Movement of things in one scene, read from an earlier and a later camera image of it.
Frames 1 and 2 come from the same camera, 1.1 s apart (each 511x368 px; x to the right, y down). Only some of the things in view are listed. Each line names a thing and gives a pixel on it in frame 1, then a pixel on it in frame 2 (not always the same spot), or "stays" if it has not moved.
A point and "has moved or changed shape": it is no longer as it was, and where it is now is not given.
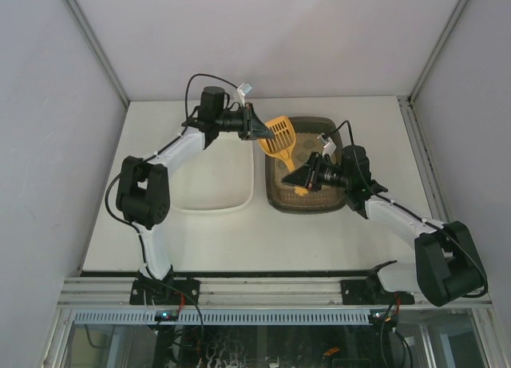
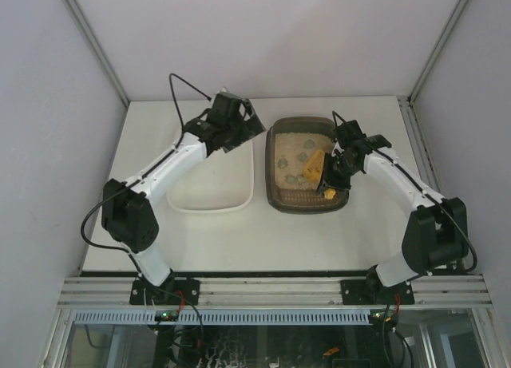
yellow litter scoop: (283, 144) has moved or changed shape
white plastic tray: (219, 179) stays
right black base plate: (362, 292) stays
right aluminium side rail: (429, 174) stays
